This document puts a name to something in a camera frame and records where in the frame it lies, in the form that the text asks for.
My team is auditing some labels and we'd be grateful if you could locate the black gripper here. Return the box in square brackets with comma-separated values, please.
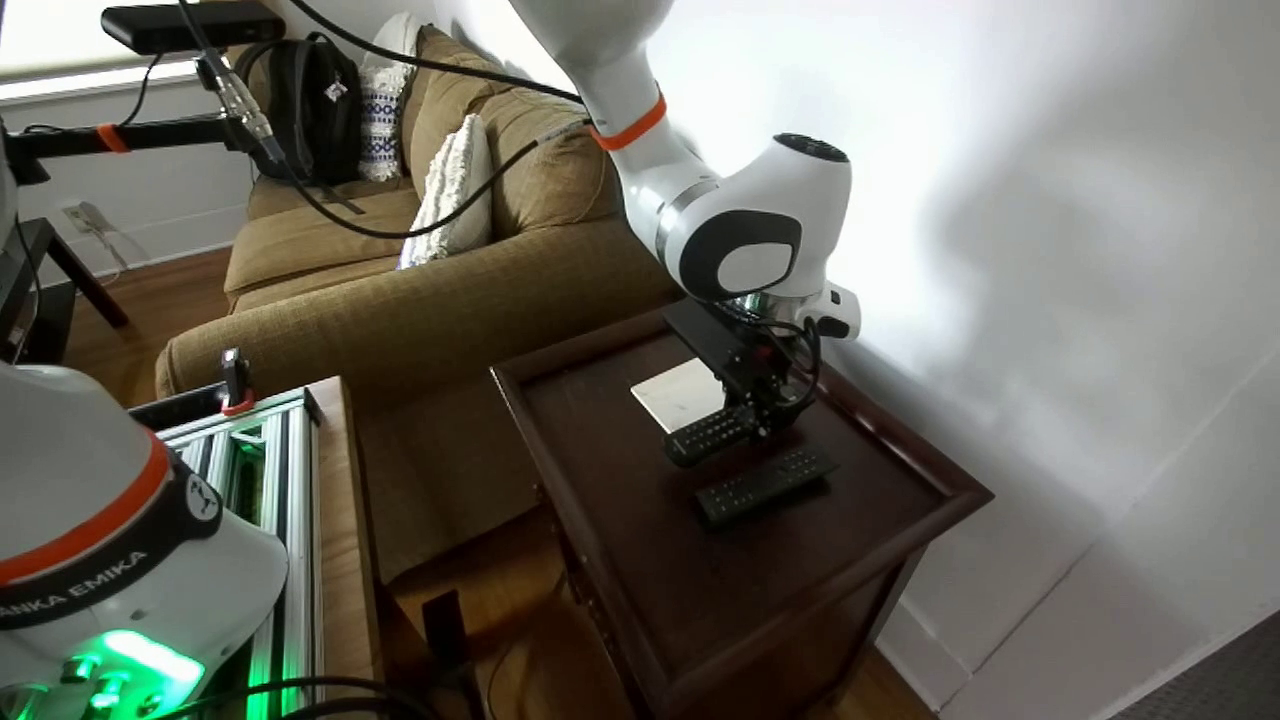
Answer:
[722, 314, 824, 445]

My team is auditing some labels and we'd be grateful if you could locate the dark grey remote control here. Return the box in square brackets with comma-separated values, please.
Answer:
[693, 448, 841, 528]

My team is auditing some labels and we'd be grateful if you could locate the dark wooden cabinet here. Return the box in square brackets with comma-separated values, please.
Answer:
[486, 285, 998, 720]

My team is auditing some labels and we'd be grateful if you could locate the white booklet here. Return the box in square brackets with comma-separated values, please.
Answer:
[627, 358, 734, 442]

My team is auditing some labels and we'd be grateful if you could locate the white knitted pillow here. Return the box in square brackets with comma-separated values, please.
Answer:
[397, 113, 496, 273]

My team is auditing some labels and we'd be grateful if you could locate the brown fabric sofa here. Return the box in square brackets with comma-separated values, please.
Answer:
[153, 26, 695, 589]

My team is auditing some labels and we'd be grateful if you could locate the wooden board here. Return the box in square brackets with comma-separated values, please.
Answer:
[304, 372, 392, 691]

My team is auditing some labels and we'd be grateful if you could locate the blue white patterned cushion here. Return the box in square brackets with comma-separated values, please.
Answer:
[358, 84, 411, 190]

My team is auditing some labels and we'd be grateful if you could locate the white cloth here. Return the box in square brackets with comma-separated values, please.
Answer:
[361, 9, 431, 106]

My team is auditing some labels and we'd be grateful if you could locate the black backpack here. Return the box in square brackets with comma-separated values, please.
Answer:
[234, 34, 370, 194]

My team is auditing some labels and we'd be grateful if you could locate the black stand with orange tape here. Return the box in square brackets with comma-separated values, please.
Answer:
[0, 54, 264, 186]

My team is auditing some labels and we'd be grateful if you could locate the black side table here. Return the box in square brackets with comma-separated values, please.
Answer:
[0, 215, 133, 367]

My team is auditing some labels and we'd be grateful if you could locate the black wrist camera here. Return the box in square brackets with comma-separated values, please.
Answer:
[662, 294, 779, 383]

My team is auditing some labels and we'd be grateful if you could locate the thin black cable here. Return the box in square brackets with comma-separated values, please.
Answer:
[285, 0, 591, 113]

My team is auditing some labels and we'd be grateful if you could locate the aluminium robot frame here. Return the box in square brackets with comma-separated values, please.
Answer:
[125, 377, 334, 720]

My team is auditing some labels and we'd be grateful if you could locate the black floor cable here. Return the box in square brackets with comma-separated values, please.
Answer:
[156, 672, 456, 720]

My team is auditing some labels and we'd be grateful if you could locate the black emergency stop handle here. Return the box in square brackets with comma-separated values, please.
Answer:
[215, 346, 259, 420]

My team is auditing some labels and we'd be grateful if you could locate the black cable with grey sleeve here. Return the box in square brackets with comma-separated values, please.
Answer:
[177, 0, 597, 248]

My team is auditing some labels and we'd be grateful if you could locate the white wall outlet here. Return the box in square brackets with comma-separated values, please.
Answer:
[56, 196, 114, 242]

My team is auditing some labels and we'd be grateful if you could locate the black stereo camera bar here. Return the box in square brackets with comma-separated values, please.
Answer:
[98, 0, 287, 62]

